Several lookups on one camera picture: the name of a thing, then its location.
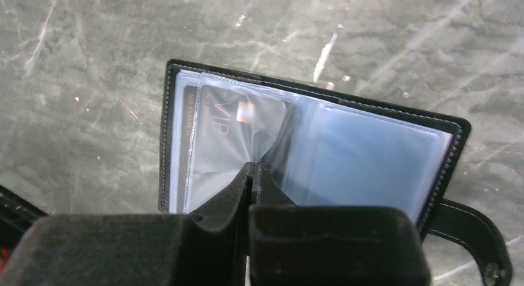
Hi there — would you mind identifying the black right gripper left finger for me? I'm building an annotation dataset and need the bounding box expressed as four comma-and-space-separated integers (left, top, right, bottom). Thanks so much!
1, 162, 255, 285

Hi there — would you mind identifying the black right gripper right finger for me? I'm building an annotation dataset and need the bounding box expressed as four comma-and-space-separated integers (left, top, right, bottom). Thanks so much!
248, 163, 431, 285

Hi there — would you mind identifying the black leather card holder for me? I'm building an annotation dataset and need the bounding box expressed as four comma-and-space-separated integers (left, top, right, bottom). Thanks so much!
159, 59, 513, 285

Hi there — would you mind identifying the black VIP card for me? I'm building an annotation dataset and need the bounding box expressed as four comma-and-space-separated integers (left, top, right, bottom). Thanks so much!
175, 85, 291, 213

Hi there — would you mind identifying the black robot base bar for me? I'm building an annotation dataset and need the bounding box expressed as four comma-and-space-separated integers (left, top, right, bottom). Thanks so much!
1, 186, 47, 267

